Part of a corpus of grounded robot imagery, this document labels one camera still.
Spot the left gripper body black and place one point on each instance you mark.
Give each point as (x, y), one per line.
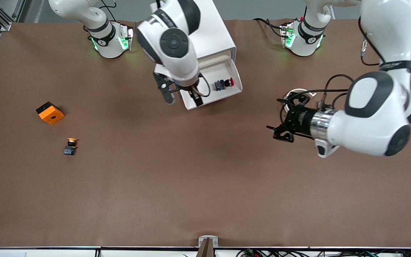
(299, 120)

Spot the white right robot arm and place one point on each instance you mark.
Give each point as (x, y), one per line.
(184, 67)

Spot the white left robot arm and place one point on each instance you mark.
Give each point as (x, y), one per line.
(369, 117)

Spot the yellow push button blue body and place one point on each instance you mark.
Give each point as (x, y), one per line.
(70, 150)

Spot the brown table cover sheet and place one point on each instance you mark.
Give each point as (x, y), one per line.
(205, 178)

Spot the orange box with hole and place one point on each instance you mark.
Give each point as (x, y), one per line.
(52, 116)

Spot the grey metal mounting bracket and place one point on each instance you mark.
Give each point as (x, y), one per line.
(209, 237)

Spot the white table edge rail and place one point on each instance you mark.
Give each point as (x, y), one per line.
(137, 253)

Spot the grey aluminium frame post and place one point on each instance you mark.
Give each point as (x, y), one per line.
(18, 10)

